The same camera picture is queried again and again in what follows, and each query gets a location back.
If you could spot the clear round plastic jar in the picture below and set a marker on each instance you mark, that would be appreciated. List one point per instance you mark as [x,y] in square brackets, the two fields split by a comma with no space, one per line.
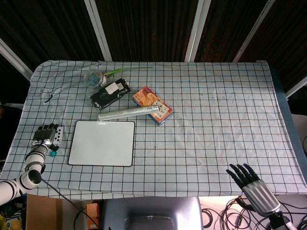
[94,77]

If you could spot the small teal bottle cap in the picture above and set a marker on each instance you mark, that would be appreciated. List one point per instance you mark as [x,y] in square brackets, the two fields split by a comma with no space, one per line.
[53,153]

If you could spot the clear plastic wrap roll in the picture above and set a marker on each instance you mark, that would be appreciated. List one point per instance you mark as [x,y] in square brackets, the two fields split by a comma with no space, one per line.
[128,112]

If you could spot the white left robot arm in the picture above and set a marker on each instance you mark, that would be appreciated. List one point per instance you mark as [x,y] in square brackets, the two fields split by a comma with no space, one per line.
[25,172]

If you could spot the black foil snack bag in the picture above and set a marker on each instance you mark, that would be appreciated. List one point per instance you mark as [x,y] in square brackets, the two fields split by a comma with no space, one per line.
[110,93]

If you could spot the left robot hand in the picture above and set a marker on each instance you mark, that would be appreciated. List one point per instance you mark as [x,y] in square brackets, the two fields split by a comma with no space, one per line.
[44,136]

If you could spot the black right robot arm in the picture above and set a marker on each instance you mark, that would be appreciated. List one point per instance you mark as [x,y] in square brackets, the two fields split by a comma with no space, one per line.
[279,220]

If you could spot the orange box under table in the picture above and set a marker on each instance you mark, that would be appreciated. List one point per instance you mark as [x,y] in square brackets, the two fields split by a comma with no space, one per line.
[93,215]

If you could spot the green plant stem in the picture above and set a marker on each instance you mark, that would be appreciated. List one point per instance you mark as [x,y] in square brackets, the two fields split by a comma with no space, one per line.
[124,70]

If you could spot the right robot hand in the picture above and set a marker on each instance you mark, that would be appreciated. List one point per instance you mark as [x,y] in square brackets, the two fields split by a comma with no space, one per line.
[257,189]

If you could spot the white board with black rim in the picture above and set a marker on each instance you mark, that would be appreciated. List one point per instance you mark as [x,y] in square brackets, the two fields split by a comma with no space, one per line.
[102,143]

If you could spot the orange and blue snack box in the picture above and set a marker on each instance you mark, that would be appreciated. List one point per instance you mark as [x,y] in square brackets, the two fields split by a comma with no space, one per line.
[153,103]

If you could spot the grey robot chest housing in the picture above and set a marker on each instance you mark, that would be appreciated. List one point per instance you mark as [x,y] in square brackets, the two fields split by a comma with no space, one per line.
[151,213]

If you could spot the white grid pattern tablecloth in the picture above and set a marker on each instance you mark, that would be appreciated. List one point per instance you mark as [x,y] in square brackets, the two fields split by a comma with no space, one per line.
[182,134]

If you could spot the brown cardboard box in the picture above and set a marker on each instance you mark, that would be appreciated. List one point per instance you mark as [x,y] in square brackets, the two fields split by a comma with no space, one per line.
[44,213]

